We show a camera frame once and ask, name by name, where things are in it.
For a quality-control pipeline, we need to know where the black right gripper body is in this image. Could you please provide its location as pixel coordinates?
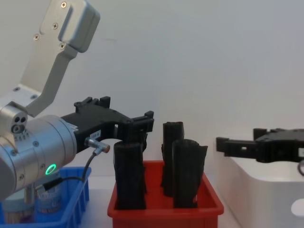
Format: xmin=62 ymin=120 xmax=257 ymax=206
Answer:
xmin=255 ymin=128 xmax=304 ymax=164

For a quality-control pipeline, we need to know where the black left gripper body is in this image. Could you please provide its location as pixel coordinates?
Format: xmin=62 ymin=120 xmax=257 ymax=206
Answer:
xmin=60 ymin=106 xmax=131 ymax=153

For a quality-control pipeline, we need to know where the black fabric roll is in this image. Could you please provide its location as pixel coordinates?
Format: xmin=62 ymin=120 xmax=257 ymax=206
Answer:
xmin=113 ymin=142 xmax=147 ymax=210
xmin=161 ymin=121 xmax=185 ymax=198
xmin=171 ymin=139 xmax=209 ymax=210

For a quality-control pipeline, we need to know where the white plastic box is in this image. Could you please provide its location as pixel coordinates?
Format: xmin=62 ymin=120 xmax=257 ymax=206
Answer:
xmin=214 ymin=127 xmax=304 ymax=228

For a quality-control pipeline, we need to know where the blue plastic bin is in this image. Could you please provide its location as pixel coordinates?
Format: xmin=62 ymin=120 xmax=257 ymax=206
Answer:
xmin=0 ymin=166 xmax=93 ymax=228

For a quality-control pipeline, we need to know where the clear jar with label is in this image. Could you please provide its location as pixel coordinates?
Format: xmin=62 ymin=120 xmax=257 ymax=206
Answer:
xmin=0 ymin=196 xmax=37 ymax=224
xmin=35 ymin=181 xmax=70 ymax=217

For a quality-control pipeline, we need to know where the red plastic bin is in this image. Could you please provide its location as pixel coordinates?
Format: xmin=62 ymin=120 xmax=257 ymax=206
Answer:
xmin=107 ymin=161 xmax=225 ymax=228

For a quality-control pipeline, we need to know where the thin dark cable, silver plug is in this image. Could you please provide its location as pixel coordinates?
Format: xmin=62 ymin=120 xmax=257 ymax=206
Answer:
xmin=43 ymin=136 xmax=111 ymax=190

